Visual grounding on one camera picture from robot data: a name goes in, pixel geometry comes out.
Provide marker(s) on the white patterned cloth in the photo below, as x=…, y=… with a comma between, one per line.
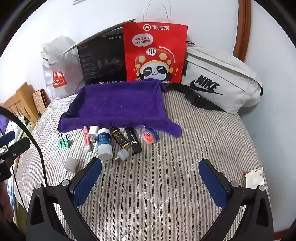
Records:
x=18, y=126

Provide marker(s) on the clear plastic small cup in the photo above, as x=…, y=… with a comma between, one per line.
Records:
x=140, y=128

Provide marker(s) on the striped bed sheet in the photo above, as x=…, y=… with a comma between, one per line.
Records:
x=161, y=173

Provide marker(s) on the pink flashlight pen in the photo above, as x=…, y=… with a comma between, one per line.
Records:
x=87, y=141

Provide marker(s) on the pink small jar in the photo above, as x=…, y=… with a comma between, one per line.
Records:
x=149, y=138

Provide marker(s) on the brown patterned box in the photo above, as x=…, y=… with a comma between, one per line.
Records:
x=40, y=102

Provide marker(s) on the green binder clip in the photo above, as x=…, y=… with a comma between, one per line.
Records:
x=64, y=143

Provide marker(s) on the brown wooden frame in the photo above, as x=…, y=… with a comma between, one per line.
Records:
x=242, y=34

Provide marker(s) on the person's left forearm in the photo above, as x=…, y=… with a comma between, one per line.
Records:
x=4, y=201

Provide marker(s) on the white waist bag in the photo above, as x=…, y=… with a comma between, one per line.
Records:
x=231, y=76

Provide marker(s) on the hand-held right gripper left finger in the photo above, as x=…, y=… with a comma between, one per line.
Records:
x=87, y=183

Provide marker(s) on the purple towel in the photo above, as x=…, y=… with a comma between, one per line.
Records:
x=120, y=104

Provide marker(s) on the wooden furniture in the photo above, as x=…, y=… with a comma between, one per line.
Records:
x=20, y=99

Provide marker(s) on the white charger plug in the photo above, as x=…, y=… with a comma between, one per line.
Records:
x=93, y=132

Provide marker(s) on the black tube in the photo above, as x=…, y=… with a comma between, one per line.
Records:
x=134, y=141

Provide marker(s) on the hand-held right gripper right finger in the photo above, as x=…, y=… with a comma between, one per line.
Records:
x=212, y=183

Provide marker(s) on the white tape roll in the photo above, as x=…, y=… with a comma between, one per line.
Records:
x=70, y=164

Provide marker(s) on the white crumpled paper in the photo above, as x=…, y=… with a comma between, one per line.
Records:
x=253, y=179

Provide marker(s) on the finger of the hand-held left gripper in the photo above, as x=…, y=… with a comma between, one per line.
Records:
x=20, y=146
x=8, y=138

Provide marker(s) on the blue white cylinder bottle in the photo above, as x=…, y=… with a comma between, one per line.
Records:
x=104, y=141

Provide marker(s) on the black headset box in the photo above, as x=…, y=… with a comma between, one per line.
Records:
x=101, y=60

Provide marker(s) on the black gold small bottle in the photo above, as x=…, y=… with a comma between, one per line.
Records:
x=118, y=136

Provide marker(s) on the white plastic shopping bag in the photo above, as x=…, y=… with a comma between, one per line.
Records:
x=60, y=67

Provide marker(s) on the small white cap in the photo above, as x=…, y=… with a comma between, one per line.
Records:
x=122, y=154

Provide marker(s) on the red paper panda bag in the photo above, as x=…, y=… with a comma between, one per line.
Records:
x=157, y=46

